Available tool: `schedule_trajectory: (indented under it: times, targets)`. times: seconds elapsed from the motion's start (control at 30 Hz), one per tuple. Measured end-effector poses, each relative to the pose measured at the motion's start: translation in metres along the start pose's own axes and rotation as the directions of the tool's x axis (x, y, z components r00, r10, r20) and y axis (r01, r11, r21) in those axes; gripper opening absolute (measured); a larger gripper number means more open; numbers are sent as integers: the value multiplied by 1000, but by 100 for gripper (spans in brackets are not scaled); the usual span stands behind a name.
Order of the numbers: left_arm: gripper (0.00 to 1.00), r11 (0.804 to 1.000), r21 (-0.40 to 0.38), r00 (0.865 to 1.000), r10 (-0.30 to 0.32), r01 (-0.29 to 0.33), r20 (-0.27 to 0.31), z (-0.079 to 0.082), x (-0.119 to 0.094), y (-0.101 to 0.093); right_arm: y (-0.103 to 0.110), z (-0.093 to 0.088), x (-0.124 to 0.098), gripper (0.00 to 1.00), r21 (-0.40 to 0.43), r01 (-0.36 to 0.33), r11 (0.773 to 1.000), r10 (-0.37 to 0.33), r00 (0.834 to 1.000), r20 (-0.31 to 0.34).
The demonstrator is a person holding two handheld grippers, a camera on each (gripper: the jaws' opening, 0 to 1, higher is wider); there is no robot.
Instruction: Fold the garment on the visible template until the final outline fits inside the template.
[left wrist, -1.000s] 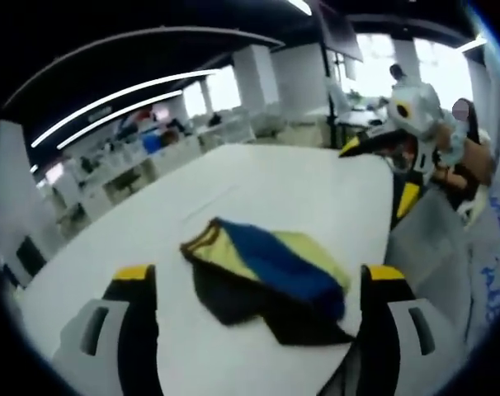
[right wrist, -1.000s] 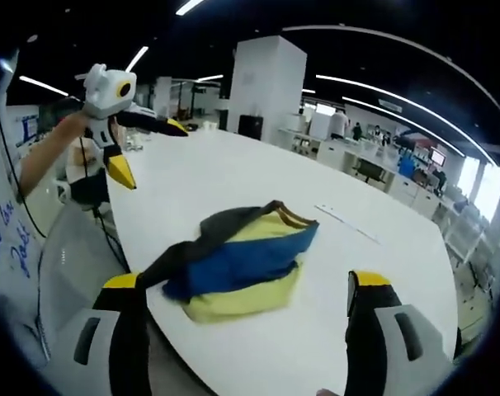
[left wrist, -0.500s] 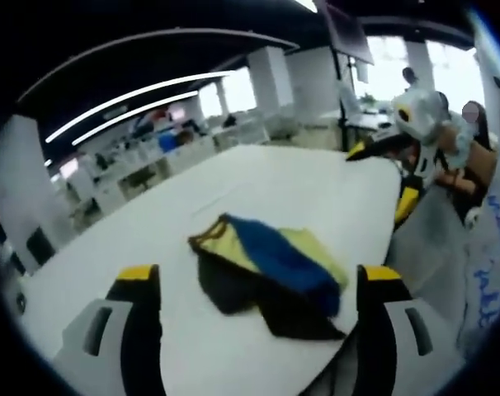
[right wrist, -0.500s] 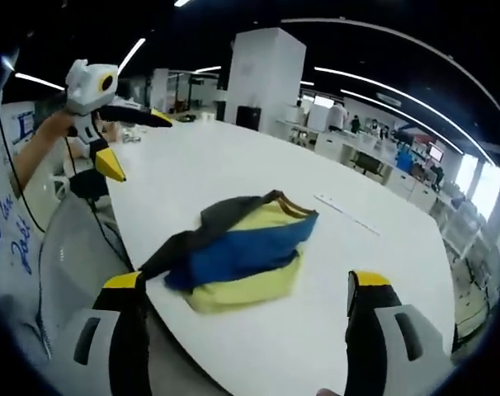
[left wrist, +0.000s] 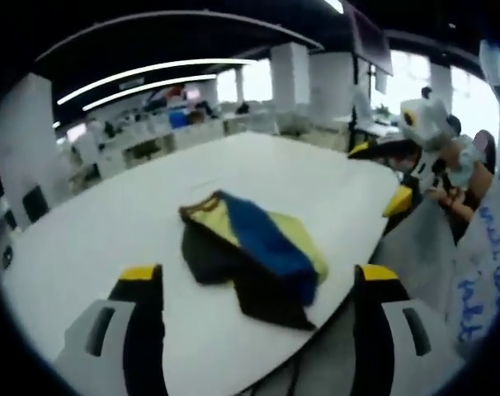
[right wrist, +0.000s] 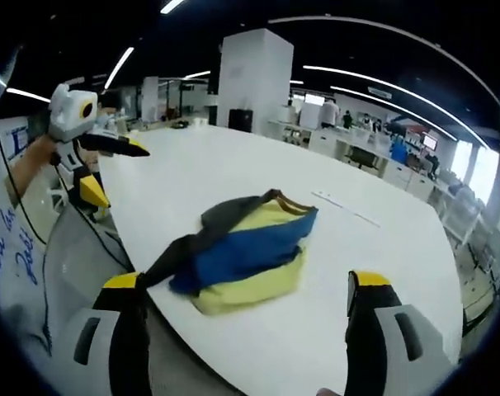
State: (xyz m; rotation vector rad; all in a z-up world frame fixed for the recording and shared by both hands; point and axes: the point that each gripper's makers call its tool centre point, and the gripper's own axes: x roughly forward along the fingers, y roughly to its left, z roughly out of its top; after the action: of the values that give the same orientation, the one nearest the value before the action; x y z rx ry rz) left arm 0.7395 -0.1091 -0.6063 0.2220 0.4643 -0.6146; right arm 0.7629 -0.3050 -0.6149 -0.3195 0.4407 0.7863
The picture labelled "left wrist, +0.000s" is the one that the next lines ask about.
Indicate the narrow white pillar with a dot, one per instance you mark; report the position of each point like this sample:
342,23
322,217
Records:
289,78

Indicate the dark hanging display screen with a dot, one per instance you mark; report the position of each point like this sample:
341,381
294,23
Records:
369,41

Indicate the black stand pole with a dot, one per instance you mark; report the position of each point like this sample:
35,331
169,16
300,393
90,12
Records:
354,103

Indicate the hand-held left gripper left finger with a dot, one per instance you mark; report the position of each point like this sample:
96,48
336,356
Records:
138,330

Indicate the yellow blue grey garment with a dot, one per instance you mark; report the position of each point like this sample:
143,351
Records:
258,231

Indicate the black panel on pillar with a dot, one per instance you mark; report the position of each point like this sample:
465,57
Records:
35,204

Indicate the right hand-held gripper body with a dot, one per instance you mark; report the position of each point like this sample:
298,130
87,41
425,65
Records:
429,123

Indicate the white shirt with blue writing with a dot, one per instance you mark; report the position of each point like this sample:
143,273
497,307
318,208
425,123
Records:
481,264

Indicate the person's right hand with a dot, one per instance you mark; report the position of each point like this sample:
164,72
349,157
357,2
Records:
450,198

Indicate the white chest-worn device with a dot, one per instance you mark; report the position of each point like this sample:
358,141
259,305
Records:
491,62

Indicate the wide white pillar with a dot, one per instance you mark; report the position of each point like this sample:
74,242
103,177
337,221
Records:
25,136

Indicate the row of white desks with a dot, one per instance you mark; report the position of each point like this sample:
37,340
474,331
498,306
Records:
151,140

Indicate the long ceiling light strip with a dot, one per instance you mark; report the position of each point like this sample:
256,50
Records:
163,65
171,81

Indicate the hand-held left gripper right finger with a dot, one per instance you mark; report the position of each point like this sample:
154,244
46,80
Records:
378,330

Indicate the small grey monitor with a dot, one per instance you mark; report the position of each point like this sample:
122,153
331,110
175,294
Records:
380,78

